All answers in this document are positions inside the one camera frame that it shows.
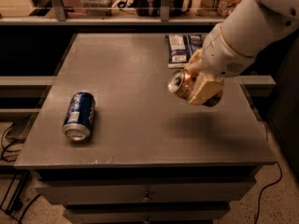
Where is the blue snack bag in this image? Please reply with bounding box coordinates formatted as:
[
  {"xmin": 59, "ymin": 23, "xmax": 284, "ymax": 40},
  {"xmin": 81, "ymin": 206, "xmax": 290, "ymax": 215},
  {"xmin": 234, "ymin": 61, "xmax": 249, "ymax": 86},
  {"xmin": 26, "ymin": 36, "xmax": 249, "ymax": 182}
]
[{"xmin": 165, "ymin": 34, "xmax": 203, "ymax": 69}]

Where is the black cable right floor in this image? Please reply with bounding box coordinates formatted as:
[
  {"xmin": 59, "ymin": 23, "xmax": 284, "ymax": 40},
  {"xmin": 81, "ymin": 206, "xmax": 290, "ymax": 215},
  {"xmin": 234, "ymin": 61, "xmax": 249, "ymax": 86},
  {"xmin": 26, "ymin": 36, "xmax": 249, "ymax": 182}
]
[{"xmin": 253, "ymin": 131, "xmax": 284, "ymax": 224}]

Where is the blue soda can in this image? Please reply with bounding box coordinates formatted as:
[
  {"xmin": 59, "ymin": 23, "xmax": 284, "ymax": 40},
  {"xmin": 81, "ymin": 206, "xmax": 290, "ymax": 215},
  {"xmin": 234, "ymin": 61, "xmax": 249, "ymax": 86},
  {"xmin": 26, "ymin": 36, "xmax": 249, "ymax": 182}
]
[{"xmin": 62, "ymin": 91, "xmax": 95, "ymax": 142}]

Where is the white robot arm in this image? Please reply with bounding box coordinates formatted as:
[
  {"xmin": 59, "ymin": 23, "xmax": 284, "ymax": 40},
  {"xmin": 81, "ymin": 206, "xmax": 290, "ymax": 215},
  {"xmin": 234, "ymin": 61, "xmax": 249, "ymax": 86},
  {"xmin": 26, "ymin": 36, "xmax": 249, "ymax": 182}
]
[{"xmin": 186, "ymin": 0, "xmax": 299, "ymax": 105}]

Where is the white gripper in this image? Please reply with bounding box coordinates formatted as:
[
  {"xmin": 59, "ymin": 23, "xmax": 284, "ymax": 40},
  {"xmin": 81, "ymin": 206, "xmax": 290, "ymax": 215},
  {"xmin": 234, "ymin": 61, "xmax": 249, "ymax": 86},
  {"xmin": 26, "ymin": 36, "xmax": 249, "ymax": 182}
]
[{"xmin": 185, "ymin": 23, "xmax": 255, "ymax": 105}]

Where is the orange soda can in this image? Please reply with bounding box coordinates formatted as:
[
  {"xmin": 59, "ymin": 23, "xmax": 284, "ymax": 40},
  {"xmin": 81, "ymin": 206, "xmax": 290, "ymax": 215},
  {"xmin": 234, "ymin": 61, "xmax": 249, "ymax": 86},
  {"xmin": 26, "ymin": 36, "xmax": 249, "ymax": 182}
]
[{"xmin": 167, "ymin": 68, "xmax": 224, "ymax": 108}]

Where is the black backpack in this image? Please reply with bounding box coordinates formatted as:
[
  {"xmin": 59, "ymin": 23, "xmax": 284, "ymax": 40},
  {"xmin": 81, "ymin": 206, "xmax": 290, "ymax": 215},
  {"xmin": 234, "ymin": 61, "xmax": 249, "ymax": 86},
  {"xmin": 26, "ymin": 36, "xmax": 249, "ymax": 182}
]
[{"xmin": 132, "ymin": 0, "xmax": 192, "ymax": 17}]

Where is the black cables left floor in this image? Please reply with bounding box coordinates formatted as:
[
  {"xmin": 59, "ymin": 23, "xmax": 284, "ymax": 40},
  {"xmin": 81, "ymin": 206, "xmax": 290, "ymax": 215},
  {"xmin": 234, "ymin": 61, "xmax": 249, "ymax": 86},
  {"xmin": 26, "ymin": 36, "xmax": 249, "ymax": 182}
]
[{"xmin": 0, "ymin": 114, "xmax": 42, "ymax": 224}]

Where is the grey drawer cabinet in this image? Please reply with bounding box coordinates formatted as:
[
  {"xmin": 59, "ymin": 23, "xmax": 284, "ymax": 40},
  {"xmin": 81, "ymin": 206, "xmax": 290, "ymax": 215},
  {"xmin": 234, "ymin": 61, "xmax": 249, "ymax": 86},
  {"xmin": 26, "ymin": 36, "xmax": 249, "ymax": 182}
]
[{"xmin": 16, "ymin": 34, "xmax": 276, "ymax": 224}]

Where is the metal shelf rail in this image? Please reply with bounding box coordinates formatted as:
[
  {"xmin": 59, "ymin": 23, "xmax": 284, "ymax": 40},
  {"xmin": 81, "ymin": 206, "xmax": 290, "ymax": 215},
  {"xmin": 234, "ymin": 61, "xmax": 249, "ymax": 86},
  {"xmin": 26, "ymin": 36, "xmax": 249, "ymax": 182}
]
[{"xmin": 0, "ymin": 0, "xmax": 225, "ymax": 26}]

